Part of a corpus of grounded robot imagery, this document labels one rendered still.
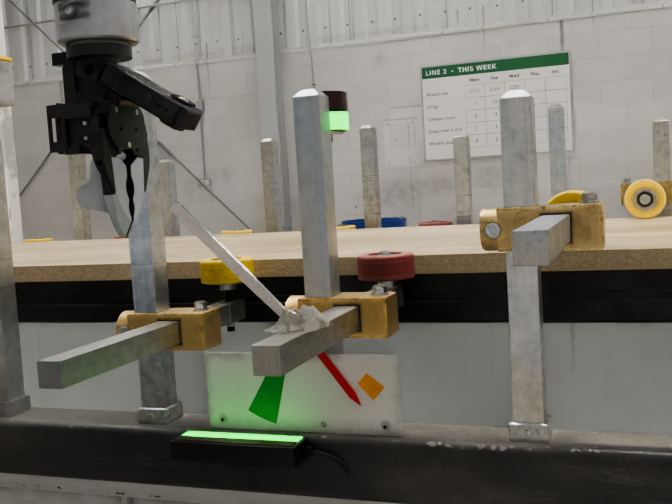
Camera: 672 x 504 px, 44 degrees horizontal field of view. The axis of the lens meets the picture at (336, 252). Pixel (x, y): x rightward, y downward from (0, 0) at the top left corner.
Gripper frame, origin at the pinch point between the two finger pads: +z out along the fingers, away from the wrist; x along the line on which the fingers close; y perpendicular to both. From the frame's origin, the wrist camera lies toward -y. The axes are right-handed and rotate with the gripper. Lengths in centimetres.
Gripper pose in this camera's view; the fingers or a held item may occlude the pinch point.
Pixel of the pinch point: (129, 225)
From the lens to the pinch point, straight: 96.7
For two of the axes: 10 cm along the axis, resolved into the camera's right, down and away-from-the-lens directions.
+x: -3.3, 1.0, -9.4
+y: -9.4, 0.3, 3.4
